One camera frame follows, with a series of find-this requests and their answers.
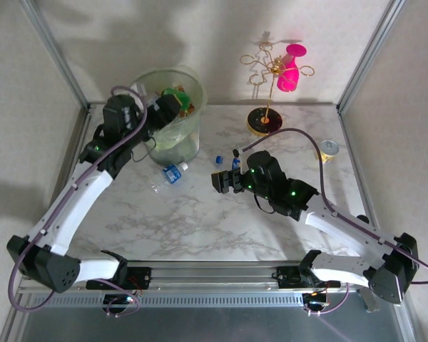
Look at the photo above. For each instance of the small black controller board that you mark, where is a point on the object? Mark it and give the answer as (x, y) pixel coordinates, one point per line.
(315, 303)
(123, 300)

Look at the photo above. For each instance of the green bottle yellow cap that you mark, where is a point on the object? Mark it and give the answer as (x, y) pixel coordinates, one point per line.
(183, 99)

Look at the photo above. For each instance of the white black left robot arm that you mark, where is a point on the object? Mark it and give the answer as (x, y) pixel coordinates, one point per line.
(75, 199)

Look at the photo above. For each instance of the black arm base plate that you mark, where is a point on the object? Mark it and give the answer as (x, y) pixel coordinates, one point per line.
(142, 277)
(289, 278)

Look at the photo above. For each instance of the white-capped blue label bottle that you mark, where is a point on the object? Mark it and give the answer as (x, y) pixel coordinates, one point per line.
(172, 174)

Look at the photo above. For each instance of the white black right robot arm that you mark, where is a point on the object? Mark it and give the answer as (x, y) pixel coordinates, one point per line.
(349, 231)

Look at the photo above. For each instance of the black round knob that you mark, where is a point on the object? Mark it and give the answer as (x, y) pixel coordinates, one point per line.
(362, 218)

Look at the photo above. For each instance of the pink wine glass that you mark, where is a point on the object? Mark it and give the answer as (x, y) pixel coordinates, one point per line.
(289, 76)

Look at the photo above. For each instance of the aluminium frame post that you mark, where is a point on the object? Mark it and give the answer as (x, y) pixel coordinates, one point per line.
(57, 53)
(371, 53)

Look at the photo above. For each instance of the aluminium side rail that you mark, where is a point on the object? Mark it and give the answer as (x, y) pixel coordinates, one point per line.
(82, 124)
(351, 135)

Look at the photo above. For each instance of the yellow tin can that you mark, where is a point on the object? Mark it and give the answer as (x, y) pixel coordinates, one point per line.
(330, 146)

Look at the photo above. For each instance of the grey metal bottom panel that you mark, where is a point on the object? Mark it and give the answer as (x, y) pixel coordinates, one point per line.
(214, 326)

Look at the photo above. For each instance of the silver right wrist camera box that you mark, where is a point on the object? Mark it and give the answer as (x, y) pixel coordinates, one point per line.
(239, 151)

